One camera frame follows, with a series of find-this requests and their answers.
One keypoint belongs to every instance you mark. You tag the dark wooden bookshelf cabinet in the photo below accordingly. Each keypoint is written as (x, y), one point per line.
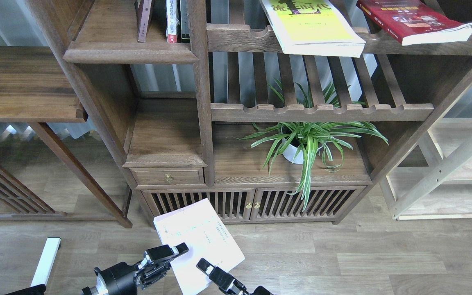
(179, 108)

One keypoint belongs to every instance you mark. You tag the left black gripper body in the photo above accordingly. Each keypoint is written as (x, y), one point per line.
(124, 279)

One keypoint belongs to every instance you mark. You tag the white plant pot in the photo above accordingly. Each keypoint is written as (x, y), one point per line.
(290, 153)

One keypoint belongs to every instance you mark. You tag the dark wooden side table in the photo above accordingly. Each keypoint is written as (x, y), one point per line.
(34, 90)

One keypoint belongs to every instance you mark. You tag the yellow green book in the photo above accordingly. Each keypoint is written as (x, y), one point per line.
(312, 27)

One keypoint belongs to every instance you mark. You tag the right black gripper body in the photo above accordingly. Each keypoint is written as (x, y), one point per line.
(244, 289)

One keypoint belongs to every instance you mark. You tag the white bar on floor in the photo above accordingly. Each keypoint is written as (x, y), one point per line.
(46, 261)

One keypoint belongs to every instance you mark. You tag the brass drawer knob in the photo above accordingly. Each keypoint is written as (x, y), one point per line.
(169, 178)

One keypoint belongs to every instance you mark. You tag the dark slatted wooden rack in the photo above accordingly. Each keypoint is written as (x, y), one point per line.
(26, 205)

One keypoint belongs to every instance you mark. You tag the light wooden shelf unit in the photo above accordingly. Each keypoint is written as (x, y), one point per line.
(441, 188)

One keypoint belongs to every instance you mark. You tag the dark upright book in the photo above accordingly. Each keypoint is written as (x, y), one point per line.
(184, 22)

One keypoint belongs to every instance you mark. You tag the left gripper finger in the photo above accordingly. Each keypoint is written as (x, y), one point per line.
(160, 255)

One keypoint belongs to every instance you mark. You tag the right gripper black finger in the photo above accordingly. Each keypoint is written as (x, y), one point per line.
(214, 273)

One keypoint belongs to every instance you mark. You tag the red white upright book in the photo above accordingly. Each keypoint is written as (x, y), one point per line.
(172, 20)

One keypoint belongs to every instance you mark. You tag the white and purple book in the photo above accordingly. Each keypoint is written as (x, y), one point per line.
(201, 229)

